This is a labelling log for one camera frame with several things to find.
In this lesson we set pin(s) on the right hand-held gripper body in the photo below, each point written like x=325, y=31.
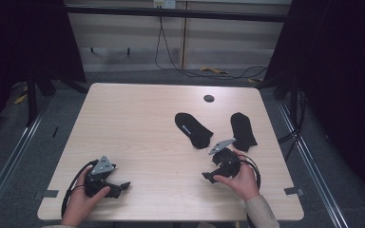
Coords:
x=228, y=161

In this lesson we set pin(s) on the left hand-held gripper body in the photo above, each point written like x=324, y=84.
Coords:
x=100, y=166

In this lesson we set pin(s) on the plain black sock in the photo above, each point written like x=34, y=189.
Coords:
x=242, y=131

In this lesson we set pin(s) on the black sock with white print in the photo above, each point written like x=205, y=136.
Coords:
x=194, y=129

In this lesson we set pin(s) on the person's right hand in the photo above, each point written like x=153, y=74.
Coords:
x=245, y=185

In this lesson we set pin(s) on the person's left hand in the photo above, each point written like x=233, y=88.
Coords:
x=77, y=205

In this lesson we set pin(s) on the grey tape strip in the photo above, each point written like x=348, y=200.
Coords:
x=50, y=193
x=294, y=191

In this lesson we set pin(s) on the round black table grommet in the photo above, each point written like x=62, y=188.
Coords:
x=208, y=98

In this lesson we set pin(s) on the yellow floor scrap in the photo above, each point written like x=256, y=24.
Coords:
x=20, y=99
x=254, y=80
x=214, y=70

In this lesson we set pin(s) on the black stand leg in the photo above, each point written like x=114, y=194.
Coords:
x=31, y=98

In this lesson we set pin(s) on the black curtain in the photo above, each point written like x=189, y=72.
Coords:
x=339, y=79
x=19, y=47

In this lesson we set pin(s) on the black horizontal bar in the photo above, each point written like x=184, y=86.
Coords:
x=171, y=13

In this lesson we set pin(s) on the metal floor rail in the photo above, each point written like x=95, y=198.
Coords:
x=9, y=161
x=313, y=164

